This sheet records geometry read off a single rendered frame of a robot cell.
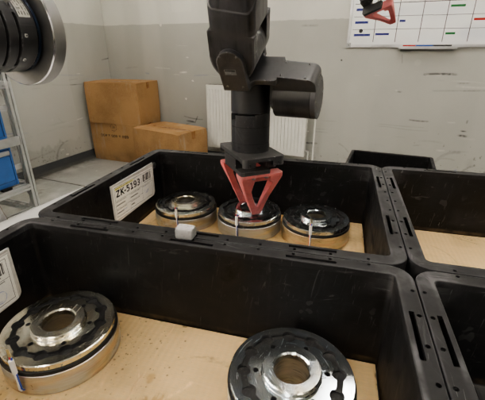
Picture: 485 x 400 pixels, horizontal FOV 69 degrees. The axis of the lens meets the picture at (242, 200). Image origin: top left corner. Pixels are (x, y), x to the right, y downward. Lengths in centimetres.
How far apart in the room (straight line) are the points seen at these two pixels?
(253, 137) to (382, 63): 281
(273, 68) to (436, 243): 36
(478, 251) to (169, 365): 46
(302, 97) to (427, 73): 284
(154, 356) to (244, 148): 30
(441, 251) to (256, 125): 33
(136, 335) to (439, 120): 312
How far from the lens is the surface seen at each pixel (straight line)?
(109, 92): 384
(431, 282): 33
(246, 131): 51
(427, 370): 25
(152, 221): 63
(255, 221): 54
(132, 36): 418
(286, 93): 48
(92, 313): 40
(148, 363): 38
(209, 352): 38
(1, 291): 44
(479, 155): 344
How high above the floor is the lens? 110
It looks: 23 degrees down
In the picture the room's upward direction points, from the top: straight up
